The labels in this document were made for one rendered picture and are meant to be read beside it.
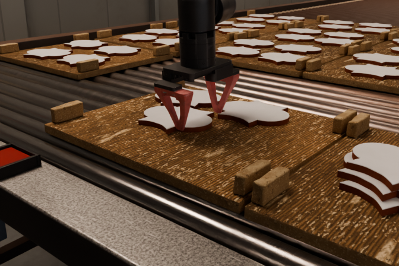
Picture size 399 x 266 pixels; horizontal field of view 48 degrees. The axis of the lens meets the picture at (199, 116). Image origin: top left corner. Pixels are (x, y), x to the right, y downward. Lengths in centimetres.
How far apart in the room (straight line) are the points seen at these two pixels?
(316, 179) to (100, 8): 305
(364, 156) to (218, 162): 19
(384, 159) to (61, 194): 41
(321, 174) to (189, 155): 18
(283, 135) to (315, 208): 23
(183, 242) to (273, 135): 29
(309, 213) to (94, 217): 24
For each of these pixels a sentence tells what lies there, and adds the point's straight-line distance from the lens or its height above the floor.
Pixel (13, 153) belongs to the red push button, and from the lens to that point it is 72.
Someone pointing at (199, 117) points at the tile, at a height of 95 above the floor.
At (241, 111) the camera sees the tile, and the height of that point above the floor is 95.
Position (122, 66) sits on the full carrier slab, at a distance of 124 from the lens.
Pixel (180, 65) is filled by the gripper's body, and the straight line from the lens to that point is 72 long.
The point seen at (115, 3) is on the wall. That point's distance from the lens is 360.
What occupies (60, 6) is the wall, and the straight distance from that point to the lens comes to 337.
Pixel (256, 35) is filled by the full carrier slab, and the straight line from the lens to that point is 171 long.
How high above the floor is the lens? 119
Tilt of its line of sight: 19 degrees down
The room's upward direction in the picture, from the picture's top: straight up
